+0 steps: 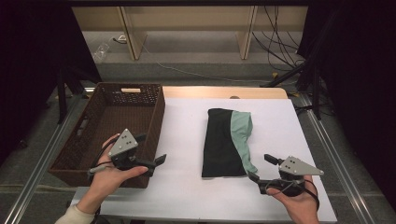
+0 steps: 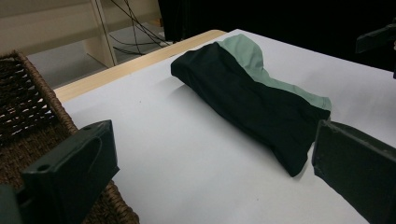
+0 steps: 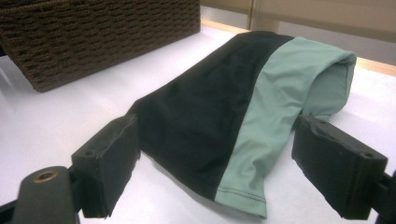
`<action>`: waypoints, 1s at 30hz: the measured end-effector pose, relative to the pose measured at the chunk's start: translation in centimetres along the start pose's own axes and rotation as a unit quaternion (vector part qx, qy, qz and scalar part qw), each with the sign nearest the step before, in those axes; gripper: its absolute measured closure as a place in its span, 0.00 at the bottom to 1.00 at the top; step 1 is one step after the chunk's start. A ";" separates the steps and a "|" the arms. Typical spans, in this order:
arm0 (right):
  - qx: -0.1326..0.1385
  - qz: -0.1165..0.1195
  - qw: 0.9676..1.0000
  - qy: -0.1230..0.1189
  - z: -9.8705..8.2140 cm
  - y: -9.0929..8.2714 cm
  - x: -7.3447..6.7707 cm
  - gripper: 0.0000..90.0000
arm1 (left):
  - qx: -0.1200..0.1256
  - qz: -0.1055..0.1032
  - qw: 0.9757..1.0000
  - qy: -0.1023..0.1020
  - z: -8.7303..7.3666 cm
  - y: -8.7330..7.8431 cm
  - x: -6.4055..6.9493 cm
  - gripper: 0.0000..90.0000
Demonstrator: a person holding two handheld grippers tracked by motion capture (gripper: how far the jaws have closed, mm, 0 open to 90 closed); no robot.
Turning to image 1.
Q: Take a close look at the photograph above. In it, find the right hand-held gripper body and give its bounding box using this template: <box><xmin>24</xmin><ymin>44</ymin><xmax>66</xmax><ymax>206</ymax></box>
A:
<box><xmin>257</xmin><ymin>155</ymin><xmax>325</xmax><ymax>198</ymax></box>

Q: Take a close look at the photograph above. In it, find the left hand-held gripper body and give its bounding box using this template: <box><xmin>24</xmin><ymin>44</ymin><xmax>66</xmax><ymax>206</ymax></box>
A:
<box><xmin>107</xmin><ymin>128</ymin><xmax>139</xmax><ymax>171</ymax></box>

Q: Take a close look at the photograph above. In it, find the brown woven basket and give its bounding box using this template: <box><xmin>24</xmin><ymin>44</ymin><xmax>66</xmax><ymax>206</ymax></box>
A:
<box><xmin>48</xmin><ymin>81</ymin><xmax>166</xmax><ymax>189</ymax></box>

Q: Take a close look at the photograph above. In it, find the black and mint green garment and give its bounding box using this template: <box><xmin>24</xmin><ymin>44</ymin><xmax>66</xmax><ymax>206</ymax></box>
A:
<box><xmin>201</xmin><ymin>107</ymin><xmax>259</xmax><ymax>178</ymax></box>

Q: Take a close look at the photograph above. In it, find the person's right hand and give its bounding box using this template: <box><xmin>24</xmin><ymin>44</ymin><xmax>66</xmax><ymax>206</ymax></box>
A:
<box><xmin>265</xmin><ymin>175</ymin><xmax>321</xmax><ymax>224</ymax></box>

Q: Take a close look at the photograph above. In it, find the person's left hand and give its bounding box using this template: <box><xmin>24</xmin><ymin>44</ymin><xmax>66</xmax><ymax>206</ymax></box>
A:
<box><xmin>75</xmin><ymin>133</ymin><xmax>149</xmax><ymax>216</ymax></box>

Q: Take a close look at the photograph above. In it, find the white table mat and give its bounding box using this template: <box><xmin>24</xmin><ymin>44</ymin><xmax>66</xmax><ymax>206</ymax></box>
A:
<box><xmin>70</xmin><ymin>97</ymin><xmax>338</xmax><ymax>223</ymax></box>

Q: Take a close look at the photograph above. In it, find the black metal stand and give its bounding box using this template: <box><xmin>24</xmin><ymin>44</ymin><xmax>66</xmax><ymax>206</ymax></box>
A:
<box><xmin>56</xmin><ymin>66</ymin><xmax>102</xmax><ymax>125</ymax></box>
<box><xmin>261</xmin><ymin>59</ymin><xmax>323</xmax><ymax>121</ymax></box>

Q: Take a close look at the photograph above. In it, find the clear plastic bag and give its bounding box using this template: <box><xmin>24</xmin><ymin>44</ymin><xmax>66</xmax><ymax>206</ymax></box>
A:
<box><xmin>92</xmin><ymin>42</ymin><xmax>111</xmax><ymax>63</ymax></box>

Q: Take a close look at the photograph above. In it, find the black curtain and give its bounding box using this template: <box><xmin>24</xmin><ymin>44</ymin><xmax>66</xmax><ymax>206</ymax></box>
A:
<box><xmin>297</xmin><ymin>0</ymin><xmax>396</xmax><ymax>213</ymax></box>
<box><xmin>0</xmin><ymin>0</ymin><xmax>102</xmax><ymax>166</ymax></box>

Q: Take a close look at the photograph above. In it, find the light wooden furniture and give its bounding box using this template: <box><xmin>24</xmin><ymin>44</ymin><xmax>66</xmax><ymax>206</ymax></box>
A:
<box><xmin>71</xmin><ymin>5</ymin><xmax>309</xmax><ymax>61</ymax></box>

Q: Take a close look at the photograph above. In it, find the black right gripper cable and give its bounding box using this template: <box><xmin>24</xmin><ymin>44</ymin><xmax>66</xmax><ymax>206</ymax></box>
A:
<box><xmin>303</xmin><ymin>178</ymin><xmax>321</xmax><ymax>212</ymax></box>

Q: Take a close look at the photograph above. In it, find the grey cable plug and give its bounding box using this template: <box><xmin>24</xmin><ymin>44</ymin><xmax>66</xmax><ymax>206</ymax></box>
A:
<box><xmin>88</xmin><ymin>164</ymin><xmax>108</xmax><ymax>175</ymax></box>

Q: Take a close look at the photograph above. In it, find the aluminium rail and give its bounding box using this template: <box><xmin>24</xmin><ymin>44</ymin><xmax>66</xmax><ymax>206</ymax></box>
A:
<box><xmin>299</xmin><ymin>92</ymin><xmax>379</xmax><ymax>224</ymax></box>
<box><xmin>3</xmin><ymin>92</ymin><xmax>82</xmax><ymax>224</ymax></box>

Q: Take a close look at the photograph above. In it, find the white floor cable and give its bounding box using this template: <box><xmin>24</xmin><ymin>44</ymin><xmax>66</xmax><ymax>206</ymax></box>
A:
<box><xmin>141</xmin><ymin>43</ymin><xmax>272</xmax><ymax>85</ymax></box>

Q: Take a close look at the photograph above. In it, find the bunch of black cables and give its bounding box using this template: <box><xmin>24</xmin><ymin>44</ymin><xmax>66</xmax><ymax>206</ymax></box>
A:
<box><xmin>251</xmin><ymin>6</ymin><xmax>307</xmax><ymax>73</ymax></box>

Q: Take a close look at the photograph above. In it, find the black frame bar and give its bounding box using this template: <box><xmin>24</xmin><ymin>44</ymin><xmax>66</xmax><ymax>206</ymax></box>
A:
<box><xmin>66</xmin><ymin>0</ymin><xmax>312</xmax><ymax>7</ymax></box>

